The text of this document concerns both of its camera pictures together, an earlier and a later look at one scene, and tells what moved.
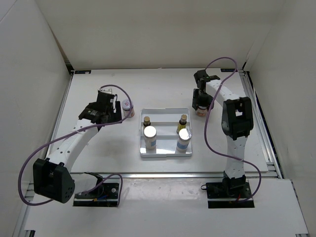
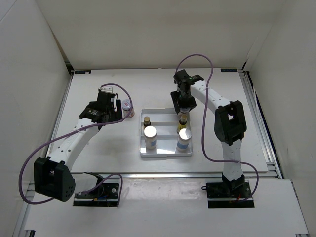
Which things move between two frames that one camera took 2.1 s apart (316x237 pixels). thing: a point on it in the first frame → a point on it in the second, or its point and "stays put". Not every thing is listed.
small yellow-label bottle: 182,123 stays put
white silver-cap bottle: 184,137 stays put
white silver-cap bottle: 150,136 stays put
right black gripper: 196,100 → 175,98
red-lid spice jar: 202,111 → 184,109
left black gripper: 115,117 stays put
